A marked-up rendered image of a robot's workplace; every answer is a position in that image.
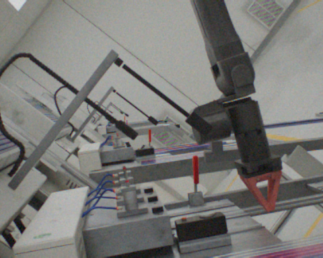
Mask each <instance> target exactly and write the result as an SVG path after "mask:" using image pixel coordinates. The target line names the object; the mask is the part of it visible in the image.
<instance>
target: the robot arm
mask: <svg viewBox="0 0 323 258"><path fill-rule="evenodd" d="M190 4H191V5H192V8H193V11H194V14H195V16H196V20H197V22H198V25H199V28H200V31H201V34H202V37H203V40H204V42H205V51H206V53H207V56H208V59H209V62H210V64H211V67H210V69H211V73H212V75H213V78H214V81H215V84H216V86H217V88H218V90H220V92H222V93H223V95H224V98H221V99H217V100H213V101H210V102H209V103H206V104H205V105H198V107H195V108H193V109H191V110H190V113H191V112H192V111H194V112H195V113H196V114H198V115H199V116H200V117H202V119H204V120H205V121H207V122H208V123H210V125H212V126H213V129H212V130H211V131H210V133H209V134H208V136H207V137H204V136H203V135H202V134H200V133H199V132H198V131H196V130H195V129H194V128H193V127H192V131H193V135H194V137H195V140H196V143H198V144H199V146H200V145H203V144H207V143H211V142H214V141H216V140H222V139H224V138H227V137H230V136H231V130H232V129H233V132H234V134H235V139H236V143H237V146H238V152H239V154H240V159H238V160H237V161H235V166H236V169H237V171H238V175H240V179H241V180H242V181H243V182H244V185H246V187H247V188H248V189H249V191H250V192H251V193H252V195H253V196H254V197H255V198H256V200H258V202H259V204H260V205H263V206H264V208H265V210H266V211H267V212H269V211H273V210H274V209H275V206H276V199H277V193H278V190H279V184H280V181H281V175H282V170H283V167H282V159H281V156H279V155H274V154H271V150H270V146H269V143H268V140H267V135H266V131H265V128H264V127H263V126H264V122H263V119H262V116H261V110H260V108H259V104H258V101H255V99H253V100H252V98H251V97H246V96H249V95H252V94H253V93H256V91H255V86H254V81H255V70H254V67H253V66H252V61H251V60H250V57H249V54H248V52H245V50H244V47H243V44H242V41H241V40H240V37H239V35H238V33H237V32H236V30H235V28H234V25H233V23H232V21H231V17H230V16H229V13H228V9H227V7H226V4H225V1H224V0H190ZM244 97H246V98H244ZM241 98H243V99H241ZM235 99H238V100H235ZM234 100H235V101H234ZM228 101H229V102H228ZM224 102H227V103H224ZM223 103H224V104H223ZM266 180H268V181H267V201H266V200H265V199H264V196H263V195H262V194H261V192H260V191H259V189H258V187H257V186H256V185H257V183H258V182H263V181H266Z"/></svg>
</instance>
